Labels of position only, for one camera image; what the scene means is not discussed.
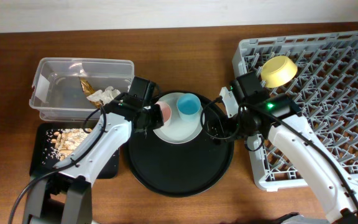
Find grey plate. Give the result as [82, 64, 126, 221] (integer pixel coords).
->
[154, 92, 202, 144]

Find gold foil wrapper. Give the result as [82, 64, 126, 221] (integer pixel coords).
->
[80, 78, 101, 108]

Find grey dishwasher rack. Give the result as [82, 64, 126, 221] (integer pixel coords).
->
[232, 30, 358, 181]

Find food scraps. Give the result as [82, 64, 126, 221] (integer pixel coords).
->
[42, 128, 88, 161]

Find pink cup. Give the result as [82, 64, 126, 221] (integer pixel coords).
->
[156, 101, 172, 127]

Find black rectangular tray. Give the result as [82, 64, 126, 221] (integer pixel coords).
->
[29, 122, 119, 179]

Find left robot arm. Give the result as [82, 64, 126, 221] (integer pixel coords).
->
[18, 77, 163, 223]

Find blue cup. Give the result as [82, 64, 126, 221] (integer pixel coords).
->
[177, 93, 201, 122]

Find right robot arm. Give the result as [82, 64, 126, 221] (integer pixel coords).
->
[201, 72, 358, 223]

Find clear plastic bin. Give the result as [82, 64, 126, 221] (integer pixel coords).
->
[29, 57, 135, 122]

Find white tissue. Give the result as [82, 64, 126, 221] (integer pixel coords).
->
[86, 86, 121, 104]

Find black round tray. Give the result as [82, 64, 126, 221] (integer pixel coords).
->
[123, 90, 235, 197]

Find yellow bowl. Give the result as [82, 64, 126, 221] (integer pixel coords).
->
[260, 55, 298, 88]

